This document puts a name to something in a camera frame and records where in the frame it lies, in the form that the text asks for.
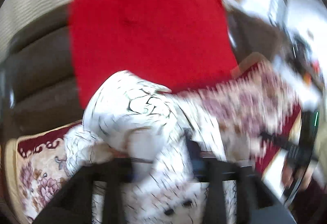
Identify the dark brown leather sofa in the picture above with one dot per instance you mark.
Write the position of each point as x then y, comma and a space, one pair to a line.
39, 90

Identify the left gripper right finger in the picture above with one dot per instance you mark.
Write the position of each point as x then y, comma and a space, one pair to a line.
235, 192

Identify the white black crackle-pattern coat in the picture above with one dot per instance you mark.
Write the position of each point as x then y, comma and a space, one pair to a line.
141, 120

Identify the floral red beige sofa cover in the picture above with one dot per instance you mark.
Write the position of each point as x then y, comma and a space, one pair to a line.
259, 99

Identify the large red cushion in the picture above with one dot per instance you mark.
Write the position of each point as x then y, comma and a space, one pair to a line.
180, 44

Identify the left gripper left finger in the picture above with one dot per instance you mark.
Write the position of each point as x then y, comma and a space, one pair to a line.
72, 203

